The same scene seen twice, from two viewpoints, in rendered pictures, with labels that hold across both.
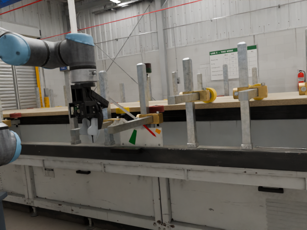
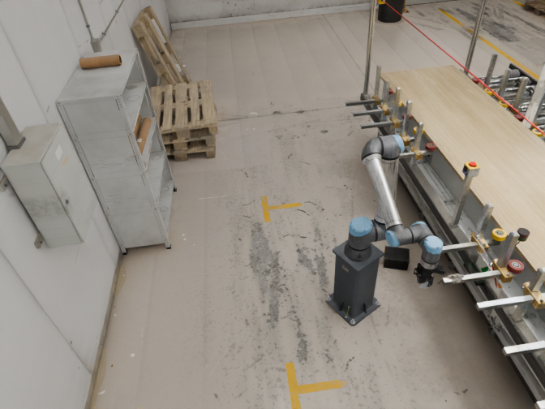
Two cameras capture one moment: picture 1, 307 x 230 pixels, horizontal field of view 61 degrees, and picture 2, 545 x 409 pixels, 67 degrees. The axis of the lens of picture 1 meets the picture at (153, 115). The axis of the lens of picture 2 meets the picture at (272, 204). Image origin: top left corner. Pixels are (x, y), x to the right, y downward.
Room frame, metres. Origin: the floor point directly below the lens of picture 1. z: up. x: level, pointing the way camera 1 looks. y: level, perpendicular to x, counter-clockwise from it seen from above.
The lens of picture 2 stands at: (-0.53, -0.55, 2.78)
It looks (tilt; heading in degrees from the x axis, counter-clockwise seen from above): 41 degrees down; 58
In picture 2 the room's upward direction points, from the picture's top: 5 degrees counter-clockwise
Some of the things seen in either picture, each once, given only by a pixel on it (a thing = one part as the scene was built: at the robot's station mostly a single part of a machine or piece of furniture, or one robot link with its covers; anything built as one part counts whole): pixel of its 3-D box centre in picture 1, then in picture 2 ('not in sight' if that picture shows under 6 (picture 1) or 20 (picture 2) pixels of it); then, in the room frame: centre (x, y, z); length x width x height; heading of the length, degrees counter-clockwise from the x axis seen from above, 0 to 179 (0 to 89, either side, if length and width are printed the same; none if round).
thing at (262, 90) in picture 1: (250, 92); not in sight; (1.11, -0.42, 0.95); 0.14 x 0.06 x 0.05; 62
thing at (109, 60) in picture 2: not in sight; (100, 62); (0.14, 2.86, 1.59); 0.30 x 0.08 x 0.08; 151
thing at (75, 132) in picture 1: (103, 126); (465, 246); (1.37, 0.27, 0.82); 0.44 x 0.03 x 0.04; 152
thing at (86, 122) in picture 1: (85, 131); not in sight; (0.91, 0.24, 0.86); 0.06 x 0.03 x 0.09; 153
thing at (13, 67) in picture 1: (17, 82); (478, 30); (3.53, 1.79, 1.25); 0.15 x 0.08 x 1.10; 62
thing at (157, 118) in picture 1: (149, 118); (502, 270); (1.34, 0.02, 0.85); 0.14 x 0.06 x 0.05; 62
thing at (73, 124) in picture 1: (71, 107); (461, 200); (1.59, 0.50, 0.93); 0.05 x 0.05 x 0.45; 62
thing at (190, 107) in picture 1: (190, 108); (527, 298); (1.24, -0.18, 0.89); 0.04 x 0.04 x 0.48; 62
